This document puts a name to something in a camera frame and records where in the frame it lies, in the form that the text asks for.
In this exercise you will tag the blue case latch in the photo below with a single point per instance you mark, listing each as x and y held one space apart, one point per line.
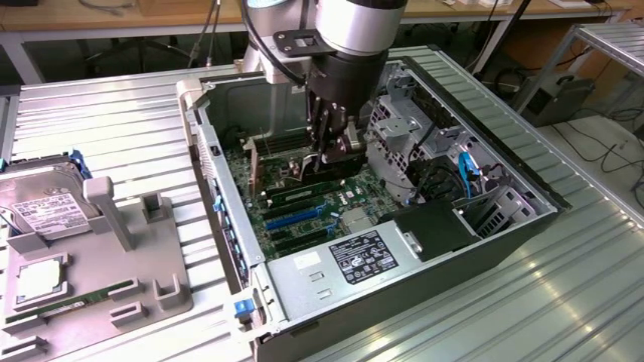
243 307

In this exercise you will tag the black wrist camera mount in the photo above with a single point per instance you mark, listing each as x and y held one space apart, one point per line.
294 43

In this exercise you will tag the blue expansion slot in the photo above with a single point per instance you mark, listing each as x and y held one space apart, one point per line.
294 218

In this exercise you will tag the silver chipset heatsink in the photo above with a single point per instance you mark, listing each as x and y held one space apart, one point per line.
358 220

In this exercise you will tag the black box device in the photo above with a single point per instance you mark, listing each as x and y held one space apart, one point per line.
563 94

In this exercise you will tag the graphics card with metal bracket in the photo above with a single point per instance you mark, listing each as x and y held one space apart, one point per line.
282 167

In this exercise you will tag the black installed RAM stick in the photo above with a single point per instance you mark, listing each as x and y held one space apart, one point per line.
302 193

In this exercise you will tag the black fan shroud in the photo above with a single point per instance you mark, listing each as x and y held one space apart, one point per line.
433 230

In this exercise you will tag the green RAM stick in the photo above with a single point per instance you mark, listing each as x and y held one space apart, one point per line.
86 298

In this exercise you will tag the green motherboard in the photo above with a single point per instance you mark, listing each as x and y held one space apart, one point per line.
359 196

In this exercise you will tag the blue disk carrier bracket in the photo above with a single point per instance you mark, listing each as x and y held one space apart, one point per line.
81 166

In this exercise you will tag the wooden desk with white frame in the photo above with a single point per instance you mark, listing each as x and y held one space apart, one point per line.
151 19

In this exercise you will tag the grey parts rack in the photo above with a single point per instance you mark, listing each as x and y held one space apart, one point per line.
106 271

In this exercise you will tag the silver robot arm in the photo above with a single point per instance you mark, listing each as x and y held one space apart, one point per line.
362 22

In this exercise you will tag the silver CPU chip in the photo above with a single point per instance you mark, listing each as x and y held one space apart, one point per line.
42 280

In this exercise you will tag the silver drive cage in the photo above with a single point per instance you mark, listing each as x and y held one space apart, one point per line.
393 151

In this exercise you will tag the metal slat table frame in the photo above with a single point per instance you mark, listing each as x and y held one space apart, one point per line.
614 41

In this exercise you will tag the grey power supply unit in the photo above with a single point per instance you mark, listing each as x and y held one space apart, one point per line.
302 286

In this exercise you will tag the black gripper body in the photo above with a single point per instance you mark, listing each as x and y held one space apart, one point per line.
358 79

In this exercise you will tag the open black PC case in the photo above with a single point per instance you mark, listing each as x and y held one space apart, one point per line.
383 301

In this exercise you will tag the small blue case clip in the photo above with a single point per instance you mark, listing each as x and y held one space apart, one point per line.
218 203

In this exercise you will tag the silver hard disk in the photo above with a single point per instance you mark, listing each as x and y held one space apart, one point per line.
46 211

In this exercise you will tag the black expansion slot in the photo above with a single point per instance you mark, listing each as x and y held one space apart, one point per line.
302 239

